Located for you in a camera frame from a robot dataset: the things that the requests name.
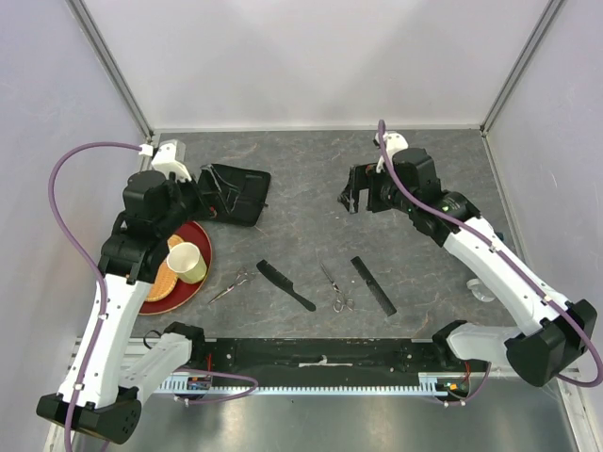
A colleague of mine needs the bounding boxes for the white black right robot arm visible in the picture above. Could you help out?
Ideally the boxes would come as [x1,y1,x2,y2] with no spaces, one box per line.
[338,148,597,387]

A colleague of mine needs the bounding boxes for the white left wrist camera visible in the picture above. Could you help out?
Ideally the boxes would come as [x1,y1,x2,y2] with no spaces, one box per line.
[151,139,192,182]

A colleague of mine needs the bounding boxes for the round red tray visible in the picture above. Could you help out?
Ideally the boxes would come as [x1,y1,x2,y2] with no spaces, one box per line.
[139,219,215,316]

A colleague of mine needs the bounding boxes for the black zippered tool case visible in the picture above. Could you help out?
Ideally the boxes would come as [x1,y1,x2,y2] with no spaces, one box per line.
[197,164,271,227]

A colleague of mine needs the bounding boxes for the silver scissors left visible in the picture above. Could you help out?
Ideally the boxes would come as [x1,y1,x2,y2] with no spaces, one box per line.
[207,267,254,305]

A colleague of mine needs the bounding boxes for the silver scissors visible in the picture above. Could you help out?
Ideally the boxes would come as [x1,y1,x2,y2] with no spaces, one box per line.
[207,267,254,305]
[319,262,354,314]

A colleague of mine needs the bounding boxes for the woven bamboo mat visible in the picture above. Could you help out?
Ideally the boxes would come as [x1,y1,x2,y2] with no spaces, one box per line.
[145,259,178,302]

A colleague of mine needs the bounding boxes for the cream yellow cup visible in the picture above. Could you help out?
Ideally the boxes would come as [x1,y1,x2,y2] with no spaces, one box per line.
[166,242,207,284]

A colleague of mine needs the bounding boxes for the black straight comb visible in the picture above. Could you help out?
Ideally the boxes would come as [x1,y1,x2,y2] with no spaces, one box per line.
[350,256,397,316]

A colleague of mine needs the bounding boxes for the clear plastic cup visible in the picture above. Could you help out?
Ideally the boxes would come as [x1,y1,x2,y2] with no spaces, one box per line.
[466,278,497,303]

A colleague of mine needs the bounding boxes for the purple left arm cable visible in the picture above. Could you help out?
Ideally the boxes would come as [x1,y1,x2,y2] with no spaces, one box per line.
[48,140,147,452]

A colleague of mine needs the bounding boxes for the slotted cable duct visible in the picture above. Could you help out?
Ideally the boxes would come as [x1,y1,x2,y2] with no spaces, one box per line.
[154,373,470,397]

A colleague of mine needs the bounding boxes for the silver scissors centre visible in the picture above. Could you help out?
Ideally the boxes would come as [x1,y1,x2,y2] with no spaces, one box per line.
[319,262,354,314]

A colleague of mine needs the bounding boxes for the black handled comb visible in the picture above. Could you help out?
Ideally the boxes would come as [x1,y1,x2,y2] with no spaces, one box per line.
[256,260,317,312]

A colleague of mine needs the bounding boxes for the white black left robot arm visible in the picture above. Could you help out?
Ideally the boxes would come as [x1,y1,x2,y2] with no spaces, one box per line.
[36,170,207,444]

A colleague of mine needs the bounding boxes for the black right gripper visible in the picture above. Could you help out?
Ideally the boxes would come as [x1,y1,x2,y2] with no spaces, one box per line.
[337,163,416,215]

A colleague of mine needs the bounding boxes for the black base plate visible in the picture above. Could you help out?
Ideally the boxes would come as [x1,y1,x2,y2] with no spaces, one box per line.
[185,338,486,386]

